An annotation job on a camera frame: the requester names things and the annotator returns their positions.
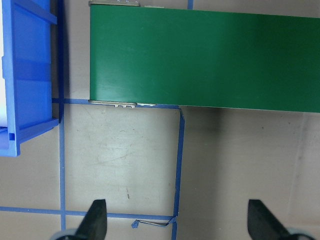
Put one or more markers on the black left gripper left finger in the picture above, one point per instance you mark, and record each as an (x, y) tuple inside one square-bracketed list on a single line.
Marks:
[(93, 226)]

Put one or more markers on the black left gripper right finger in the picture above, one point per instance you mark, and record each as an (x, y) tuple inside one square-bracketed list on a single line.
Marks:
[(263, 225)]

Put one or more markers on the blue bin with buttons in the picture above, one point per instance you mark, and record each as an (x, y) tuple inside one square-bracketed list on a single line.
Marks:
[(26, 69)]

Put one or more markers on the green conveyor belt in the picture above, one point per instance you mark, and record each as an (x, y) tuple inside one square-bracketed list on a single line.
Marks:
[(146, 55)]

